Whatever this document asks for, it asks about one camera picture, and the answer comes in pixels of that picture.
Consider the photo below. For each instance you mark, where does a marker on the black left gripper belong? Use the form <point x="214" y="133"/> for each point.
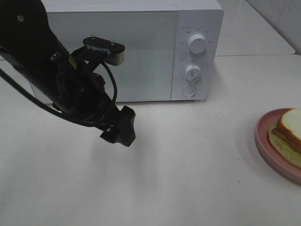
<point x="94" y="108"/>

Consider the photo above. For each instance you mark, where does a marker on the round white door button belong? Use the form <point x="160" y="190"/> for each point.
<point x="189" y="91"/>

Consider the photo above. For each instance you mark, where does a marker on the white microwave knob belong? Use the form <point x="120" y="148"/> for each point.
<point x="192" y="72"/>
<point x="197" y="43"/>

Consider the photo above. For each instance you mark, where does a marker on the pink plate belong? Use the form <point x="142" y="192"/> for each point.
<point x="270" y="155"/>

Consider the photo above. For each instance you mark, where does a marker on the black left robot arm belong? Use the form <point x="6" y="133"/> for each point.
<point x="68" y="79"/>

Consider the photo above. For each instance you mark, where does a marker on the sandwich on plate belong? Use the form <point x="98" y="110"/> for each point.
<point x="285" y="136"/>

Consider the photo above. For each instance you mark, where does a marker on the white microwave oven body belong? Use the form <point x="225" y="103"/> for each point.
<point x="192" y="16"/>

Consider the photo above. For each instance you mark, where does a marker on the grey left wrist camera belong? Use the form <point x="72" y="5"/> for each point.
<point x="109" y="51"/>

